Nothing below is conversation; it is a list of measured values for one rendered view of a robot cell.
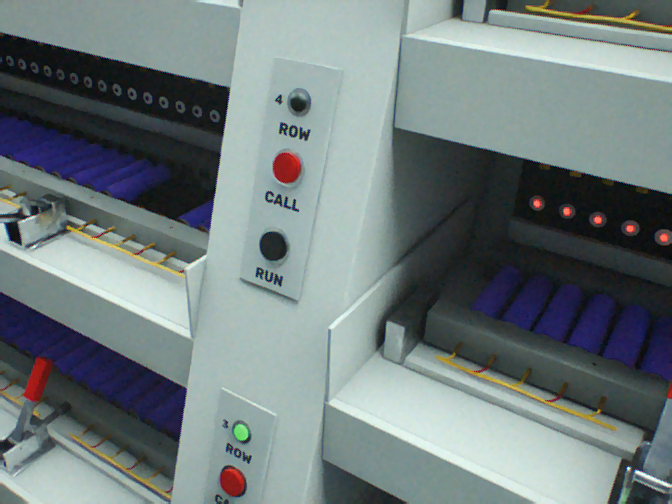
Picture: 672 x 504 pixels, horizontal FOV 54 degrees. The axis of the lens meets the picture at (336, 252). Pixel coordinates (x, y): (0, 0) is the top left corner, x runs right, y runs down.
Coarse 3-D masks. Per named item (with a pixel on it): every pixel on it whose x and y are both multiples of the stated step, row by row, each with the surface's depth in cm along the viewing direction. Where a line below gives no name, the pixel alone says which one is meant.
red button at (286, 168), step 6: (282, 156) 34; (288, 156) 34; (294, 156) 34; (276, 162) 34; (282, 162) 34; (288, 162) 34; (294, 162) 34; (276, 168) 34; (282, 168) 34; (288, 168) 34; (294, 168) 34; (276, 174) 34; (282, 174) 34; (288, 174) 34; (294, 174) 34; (282, 180) 34; (288, 180) 34; (294, 180) 34
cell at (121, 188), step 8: (152, 168) 56; (160, 168) 57; (136, 176) 55; (144, 176) 55; (152, 176) 56; (160, 176) 56; (168, 176) 57; (112, 184) 54; (120, 184) 53; (128, 184) 54; (136, 184) 54; (144, 184) 55; (152, 184) 56; (112, 192) 52; (120, 192) 53; (128, 192) 54; (136, 192) 54; (128, 200) 54
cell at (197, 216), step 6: (204, 204) 51; (210, 204) 51; (192, 210) 50; (198, 210) 50; (204, 210) 50; (210, 210) 51; (180, 216) 49; (186, 216) 49; (192, 216) 49; (198, 216) 50; (204, 216) 50; (210, 216) 50; (186, 222) 49; (192, 222) 49; (198, 222) 49
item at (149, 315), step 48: (48, 96) 69; (0, 240) 49; (0, 288) 51; (48, 288) 47; (96, 288) 44; (144, 288) 44; (192, 288) 38; (96, 336) 46; (144, 336) 43; (192, 336) 40
